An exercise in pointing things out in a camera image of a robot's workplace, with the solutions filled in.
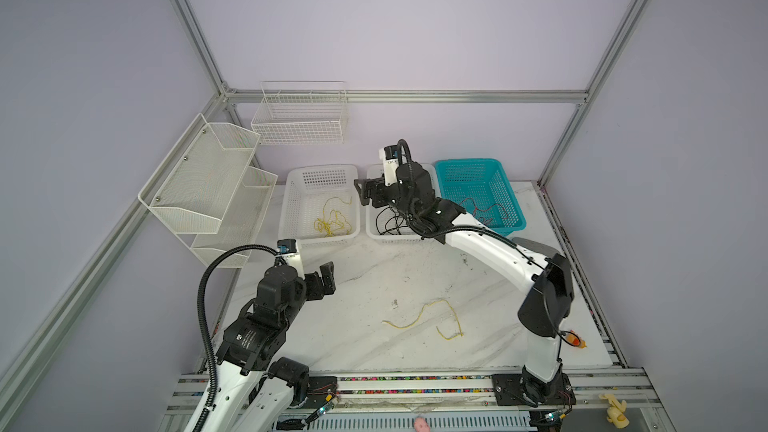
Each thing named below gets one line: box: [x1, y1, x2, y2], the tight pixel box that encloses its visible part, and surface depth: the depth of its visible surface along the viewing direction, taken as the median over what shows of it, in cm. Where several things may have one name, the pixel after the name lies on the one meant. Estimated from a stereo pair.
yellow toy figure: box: [599, 393, 630, 429], surface depth 71 cm
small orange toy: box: [566, 329, 588, 349], surface depth 82 cm
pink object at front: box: [414, 417, 431, 432], surface depth 69 cm
